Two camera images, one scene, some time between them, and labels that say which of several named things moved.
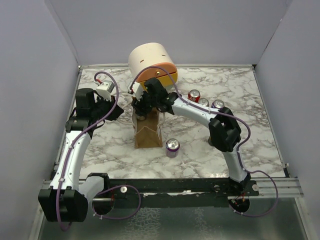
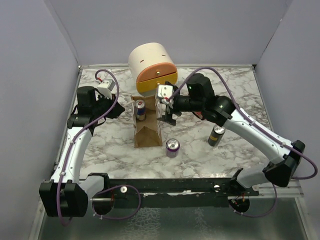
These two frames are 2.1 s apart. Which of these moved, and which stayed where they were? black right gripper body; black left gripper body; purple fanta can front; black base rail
Moved: black right gripper body
Stayed: black left gripper body; purple fanta can front; black base rail
